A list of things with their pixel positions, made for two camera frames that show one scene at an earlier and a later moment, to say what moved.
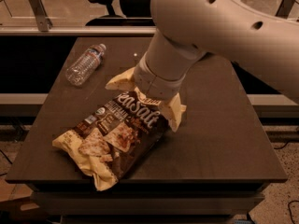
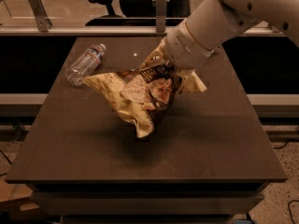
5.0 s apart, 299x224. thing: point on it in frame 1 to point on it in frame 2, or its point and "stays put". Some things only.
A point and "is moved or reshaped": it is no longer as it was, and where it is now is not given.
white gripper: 154,85 to 177,48
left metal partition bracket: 38,10 stays put
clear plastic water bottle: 85,64 stays put
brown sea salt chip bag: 114,138 is moved or reshaped
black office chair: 135,2 stays put
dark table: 212,170 stays put
